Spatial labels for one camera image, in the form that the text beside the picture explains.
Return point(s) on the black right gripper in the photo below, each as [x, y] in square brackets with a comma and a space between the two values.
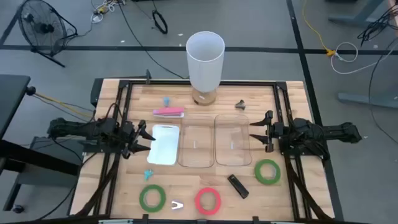
[270, 130]

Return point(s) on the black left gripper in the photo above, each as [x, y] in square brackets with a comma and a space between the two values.
[129, 133]

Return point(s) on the teal push pin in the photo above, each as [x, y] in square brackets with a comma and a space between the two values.
[148, 175]

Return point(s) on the green tape roll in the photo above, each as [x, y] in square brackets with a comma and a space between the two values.
[143, 199]
[258, 172]

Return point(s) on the black stapler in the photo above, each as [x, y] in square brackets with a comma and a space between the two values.
[237, 186]

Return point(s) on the small white clip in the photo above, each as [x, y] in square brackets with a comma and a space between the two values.
[174, 203]

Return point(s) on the pink tape roll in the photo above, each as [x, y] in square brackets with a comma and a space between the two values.
[199, 201]

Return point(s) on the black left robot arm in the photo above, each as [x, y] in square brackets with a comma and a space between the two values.
[77, 129]

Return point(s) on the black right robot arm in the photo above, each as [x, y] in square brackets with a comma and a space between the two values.
[335, 130]

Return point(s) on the white plastic bin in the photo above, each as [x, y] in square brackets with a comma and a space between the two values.
[163, 146]

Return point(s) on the clear plastic bin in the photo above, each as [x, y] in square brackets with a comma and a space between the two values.
[233, 155]
[196, 155]

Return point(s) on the white paper cup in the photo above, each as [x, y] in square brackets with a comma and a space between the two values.
[205, 68]

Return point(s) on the grey table foot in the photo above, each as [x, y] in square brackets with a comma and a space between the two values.
[367, 101]
[357, 18]

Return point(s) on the black desk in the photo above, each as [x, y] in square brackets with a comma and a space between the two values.
[12, 99]

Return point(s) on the black floor fan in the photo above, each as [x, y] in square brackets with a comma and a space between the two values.
[43, 28]

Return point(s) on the black aluminium table frame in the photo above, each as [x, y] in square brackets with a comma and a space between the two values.
[155, 82]

